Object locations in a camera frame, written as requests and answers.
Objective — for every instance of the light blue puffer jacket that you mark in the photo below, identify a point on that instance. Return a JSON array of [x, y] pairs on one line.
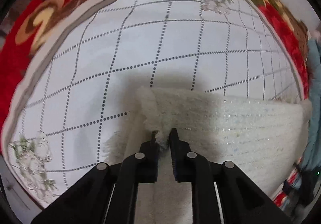
[[309, 168]]

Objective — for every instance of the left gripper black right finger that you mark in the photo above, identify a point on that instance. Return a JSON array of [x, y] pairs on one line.
[[221, 193]]

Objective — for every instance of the red floral blanket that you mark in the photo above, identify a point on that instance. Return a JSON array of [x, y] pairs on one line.
[[30, 25]]

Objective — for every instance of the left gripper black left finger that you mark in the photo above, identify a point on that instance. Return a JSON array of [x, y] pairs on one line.
[[106, 193]]

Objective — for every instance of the white fluffy sweater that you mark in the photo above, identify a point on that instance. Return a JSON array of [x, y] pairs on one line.
[[263, 138]]

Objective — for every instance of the white quilted mat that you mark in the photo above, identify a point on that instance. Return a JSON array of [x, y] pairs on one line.
[[140, 45]]

